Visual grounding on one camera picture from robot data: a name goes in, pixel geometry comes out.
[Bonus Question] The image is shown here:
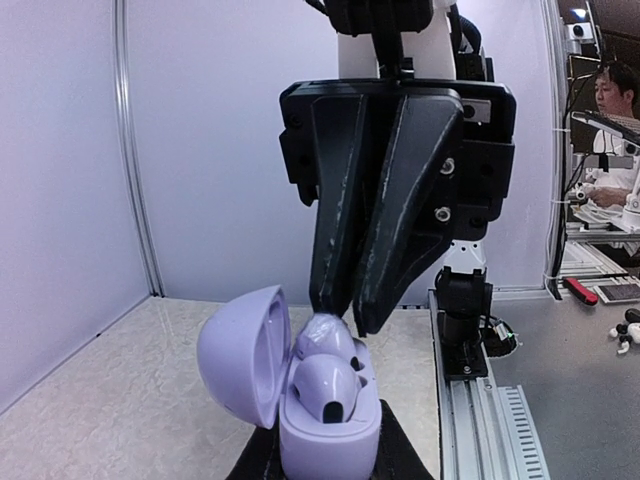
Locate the seated person in background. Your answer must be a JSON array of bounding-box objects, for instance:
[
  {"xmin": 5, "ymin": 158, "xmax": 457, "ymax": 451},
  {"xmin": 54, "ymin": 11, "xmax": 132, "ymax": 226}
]
[{"xmin": 586, "ymin": 60, "xmax": 639, "ymax": 213}]

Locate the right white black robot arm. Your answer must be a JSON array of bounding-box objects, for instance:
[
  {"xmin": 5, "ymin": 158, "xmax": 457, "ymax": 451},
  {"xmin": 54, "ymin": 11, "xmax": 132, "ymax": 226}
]
[{"xmin": 279, "ymin": 1, "xmax": 516, "ymax": 344}]

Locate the aluminium frame post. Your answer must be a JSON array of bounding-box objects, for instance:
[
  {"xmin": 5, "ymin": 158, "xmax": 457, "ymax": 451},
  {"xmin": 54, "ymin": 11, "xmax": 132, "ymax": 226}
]
[
  {"xmin": 112, "ymin": 0, "xmax": 165, "ymax": 297},
  {"xmin": 540, "ymin": 0, "xmax": 568, "ymax": 301}
]

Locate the background angled keyboard tray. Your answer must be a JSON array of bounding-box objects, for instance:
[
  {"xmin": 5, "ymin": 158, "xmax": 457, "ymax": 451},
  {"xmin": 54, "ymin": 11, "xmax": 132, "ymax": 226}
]
[{"xmin": 571, "ymin": 111, "xmax": 639, "ymax": 146}]

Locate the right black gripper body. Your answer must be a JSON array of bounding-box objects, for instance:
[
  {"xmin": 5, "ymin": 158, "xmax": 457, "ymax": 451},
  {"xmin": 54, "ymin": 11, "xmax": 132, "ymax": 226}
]
[{"xmin": 279, "ymin": 79, "xmax": 515, "ymax": 240}]

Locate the front aluminium rail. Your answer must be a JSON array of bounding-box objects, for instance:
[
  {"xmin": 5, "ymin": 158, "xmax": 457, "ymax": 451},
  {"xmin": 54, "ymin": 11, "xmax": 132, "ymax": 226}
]
[{"xmin": 428, "ymin": 290, "xmax": 550, "ymax": 479}]

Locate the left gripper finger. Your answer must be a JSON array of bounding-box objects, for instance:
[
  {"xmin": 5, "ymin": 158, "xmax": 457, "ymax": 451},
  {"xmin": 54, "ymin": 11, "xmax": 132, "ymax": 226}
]
[{"xmin": 227, "ymin": 400, "xmax": 433, "ymax": 479}]

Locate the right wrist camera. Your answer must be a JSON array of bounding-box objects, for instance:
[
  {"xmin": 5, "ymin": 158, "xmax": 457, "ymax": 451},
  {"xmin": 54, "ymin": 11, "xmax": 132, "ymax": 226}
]
[{"xmin": 324, "ymin": 1, "xmax": 457, "ymax": 80}]

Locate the black earbud case outside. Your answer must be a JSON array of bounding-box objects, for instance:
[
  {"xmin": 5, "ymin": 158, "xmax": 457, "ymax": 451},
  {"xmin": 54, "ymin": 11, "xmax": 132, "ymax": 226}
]
[{"xmin": 624, "ymin": 308, "xmax": 640, "ymax": 324}]

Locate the left aluminium frame post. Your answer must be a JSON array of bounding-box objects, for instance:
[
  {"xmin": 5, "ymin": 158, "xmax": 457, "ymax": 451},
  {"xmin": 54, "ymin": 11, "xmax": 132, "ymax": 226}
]
[{"xmin": 112, "ymin": 0, "xmax": 165, "ymax": 297}]

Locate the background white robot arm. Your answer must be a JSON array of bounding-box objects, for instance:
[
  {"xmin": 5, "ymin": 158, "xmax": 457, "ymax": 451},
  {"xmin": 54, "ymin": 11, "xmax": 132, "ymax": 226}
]
[{"xmin": 574, "ymin": 143, "xmax": 639, "ymax": 231}]

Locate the right aluminium frame post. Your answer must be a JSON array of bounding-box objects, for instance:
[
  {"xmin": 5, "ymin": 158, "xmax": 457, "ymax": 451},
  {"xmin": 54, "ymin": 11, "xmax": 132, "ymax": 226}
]
[{"xmin": 540, "ymin": 0, "xmax": 568, "ymax": 301}]

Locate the purple round charging case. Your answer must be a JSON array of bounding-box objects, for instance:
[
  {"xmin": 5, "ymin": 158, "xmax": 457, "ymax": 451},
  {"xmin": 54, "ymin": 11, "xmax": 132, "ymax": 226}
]
[{"xmin": 196, "ymin": 286, "xmax": 382, "ymax": 479}]

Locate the red black hand tool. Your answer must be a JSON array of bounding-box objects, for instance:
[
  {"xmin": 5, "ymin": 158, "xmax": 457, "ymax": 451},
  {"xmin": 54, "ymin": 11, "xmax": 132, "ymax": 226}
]
[{"xmin": 562, "ymin": 277, "xmax": 599, "ymax": 306}]

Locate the white earbud case outside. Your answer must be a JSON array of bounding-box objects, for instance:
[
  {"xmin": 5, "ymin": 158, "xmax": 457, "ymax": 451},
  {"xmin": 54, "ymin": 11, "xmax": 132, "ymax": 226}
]
[{"xmin": 608, "ymin": 322, "xmax": 639, "ymax": 355}]

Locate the smartphone on side bench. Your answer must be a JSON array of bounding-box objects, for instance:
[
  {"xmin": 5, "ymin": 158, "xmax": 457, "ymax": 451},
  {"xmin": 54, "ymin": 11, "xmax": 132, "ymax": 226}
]
[{"xmin": 596, "ymin": 284, "xmax": 639, "ymax": 303}]

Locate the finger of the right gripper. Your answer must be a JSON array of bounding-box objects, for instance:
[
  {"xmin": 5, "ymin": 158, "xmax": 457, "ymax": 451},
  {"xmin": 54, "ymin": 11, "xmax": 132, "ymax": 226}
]
[
  {"xmin": 352, "ymin": 94, "xmax": 464, "ymax": 336},
  {"xmin": 309, "ymin": 95, "xmax": 368, "ymax": 316}
]

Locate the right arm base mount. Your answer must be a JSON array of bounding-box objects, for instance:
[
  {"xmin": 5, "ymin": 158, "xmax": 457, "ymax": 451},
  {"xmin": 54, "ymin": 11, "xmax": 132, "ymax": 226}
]
[{"xmin": 435, "ymin": 266, "xmax": 518, "ymax": 381}]

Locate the background mounted camera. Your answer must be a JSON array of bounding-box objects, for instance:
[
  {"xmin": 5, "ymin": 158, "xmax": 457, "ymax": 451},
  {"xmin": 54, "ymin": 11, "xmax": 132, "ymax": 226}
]
[{"xmin": 565, "ymin": 22, "xmax": 595, "ymax": 55}]

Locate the purple earbud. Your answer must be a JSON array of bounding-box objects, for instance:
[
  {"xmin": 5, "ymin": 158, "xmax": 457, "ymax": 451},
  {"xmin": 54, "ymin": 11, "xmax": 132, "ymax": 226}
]
[
  {"xmin": 295, "ymin": 313, "xmax": 356, "ymax": 362},
  {"xmin": 293, "ymin": 354, "xmax": 362, "ymax": 424}
]

